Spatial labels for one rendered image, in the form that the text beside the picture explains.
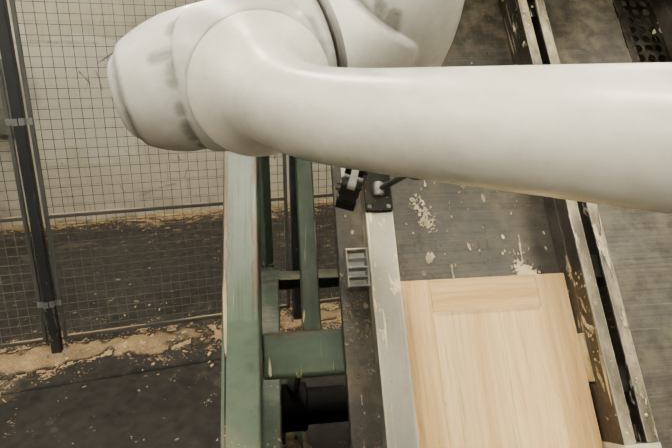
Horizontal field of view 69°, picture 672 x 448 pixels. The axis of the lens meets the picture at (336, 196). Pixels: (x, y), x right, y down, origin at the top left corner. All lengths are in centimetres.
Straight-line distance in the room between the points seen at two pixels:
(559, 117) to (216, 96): 21
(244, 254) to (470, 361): 42
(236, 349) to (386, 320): 25
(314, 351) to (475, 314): 29
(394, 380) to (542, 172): 66
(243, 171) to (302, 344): 32
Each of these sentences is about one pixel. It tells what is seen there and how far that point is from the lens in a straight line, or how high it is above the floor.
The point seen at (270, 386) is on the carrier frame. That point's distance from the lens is 137.
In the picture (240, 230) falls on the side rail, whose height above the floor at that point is 132.
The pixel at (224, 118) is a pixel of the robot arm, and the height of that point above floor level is 156.
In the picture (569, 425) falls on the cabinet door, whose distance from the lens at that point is 97.
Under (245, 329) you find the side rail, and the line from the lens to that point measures 82.
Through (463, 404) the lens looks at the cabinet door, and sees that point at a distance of 90.
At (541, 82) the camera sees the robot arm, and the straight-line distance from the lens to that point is 22.
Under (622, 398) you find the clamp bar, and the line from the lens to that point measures 96.
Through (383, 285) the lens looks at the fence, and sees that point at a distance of 85.
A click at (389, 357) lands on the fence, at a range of 84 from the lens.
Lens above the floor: 159
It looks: 15 degrees down
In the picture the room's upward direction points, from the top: straight up
